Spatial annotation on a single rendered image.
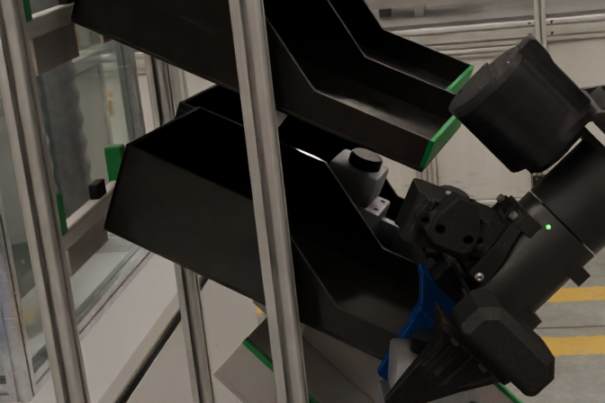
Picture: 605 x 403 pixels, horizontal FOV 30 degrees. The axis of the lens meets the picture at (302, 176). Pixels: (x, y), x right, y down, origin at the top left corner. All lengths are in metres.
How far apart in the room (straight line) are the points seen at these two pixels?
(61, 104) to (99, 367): 0.42
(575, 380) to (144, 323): 1.90
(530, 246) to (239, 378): 0.28
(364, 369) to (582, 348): 2.80
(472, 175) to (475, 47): 0.54
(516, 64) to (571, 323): 3.29
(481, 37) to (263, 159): 3.87
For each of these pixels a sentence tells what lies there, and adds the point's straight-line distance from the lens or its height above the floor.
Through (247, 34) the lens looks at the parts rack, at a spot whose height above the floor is 1.45.
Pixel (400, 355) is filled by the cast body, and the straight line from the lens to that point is 0.72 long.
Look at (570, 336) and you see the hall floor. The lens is 3.85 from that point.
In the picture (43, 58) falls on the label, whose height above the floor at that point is 1.44.
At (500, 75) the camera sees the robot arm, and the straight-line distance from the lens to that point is 0.68.
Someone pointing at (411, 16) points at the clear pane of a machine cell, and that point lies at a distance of 4.64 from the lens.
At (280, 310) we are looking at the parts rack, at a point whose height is 1.25.
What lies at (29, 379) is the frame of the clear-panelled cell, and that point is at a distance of 1.70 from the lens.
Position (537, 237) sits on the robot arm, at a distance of 0.70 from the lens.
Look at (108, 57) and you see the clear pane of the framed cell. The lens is 2.12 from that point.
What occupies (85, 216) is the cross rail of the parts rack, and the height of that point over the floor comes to 1.31.
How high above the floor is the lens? 1.55
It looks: 15 degrees down
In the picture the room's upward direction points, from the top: 6 degrees counter-clockwise
